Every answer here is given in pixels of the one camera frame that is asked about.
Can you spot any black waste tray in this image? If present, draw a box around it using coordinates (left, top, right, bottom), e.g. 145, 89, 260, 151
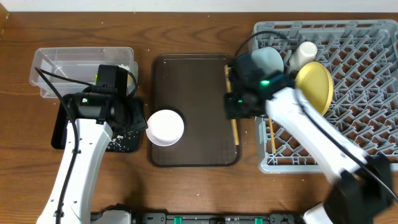
51, 98, 147, 153

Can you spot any small pale green cup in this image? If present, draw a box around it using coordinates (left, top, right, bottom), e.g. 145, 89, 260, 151
289, 42, 318, 71

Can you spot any yellow plate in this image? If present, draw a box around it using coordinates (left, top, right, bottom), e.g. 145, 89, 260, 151
295, 62, 334, 116

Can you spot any dark brown serving tray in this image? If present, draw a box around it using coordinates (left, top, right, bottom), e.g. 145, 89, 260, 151
148, 54, 241, 167

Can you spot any white bowl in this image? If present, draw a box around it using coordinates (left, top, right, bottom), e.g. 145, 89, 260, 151
146, 110, 185, 147

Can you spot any clear plastic bin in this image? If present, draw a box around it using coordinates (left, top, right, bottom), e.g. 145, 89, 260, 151
29, 47, 138, 98

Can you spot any white tissue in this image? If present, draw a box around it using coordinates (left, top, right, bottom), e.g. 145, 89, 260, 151
118, 64, 130, 71

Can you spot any rice grains pile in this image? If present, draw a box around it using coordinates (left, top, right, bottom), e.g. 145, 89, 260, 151
106, 131, 140, 153

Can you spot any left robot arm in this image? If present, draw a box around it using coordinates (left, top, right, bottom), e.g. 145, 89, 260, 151
37, 92, 147, 223

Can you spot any wooden chopstick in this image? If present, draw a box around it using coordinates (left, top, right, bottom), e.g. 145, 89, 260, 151
224, 65, 239, 146
269, 116, 277, 154

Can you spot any light blue bowl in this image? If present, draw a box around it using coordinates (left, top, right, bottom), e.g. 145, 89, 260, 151
251, 47, 284, 75

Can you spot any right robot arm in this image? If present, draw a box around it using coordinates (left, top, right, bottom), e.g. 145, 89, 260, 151
224, 73, 397, 223

